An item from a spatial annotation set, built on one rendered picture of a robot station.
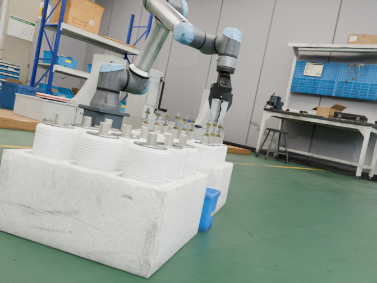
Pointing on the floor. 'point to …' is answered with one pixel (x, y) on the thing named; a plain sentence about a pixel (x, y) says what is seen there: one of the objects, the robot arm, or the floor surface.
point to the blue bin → (208, 209)
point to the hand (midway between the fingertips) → (216, 119)
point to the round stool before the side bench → (278, 144)
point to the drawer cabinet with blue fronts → (9, 71)
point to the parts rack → (65, 29)
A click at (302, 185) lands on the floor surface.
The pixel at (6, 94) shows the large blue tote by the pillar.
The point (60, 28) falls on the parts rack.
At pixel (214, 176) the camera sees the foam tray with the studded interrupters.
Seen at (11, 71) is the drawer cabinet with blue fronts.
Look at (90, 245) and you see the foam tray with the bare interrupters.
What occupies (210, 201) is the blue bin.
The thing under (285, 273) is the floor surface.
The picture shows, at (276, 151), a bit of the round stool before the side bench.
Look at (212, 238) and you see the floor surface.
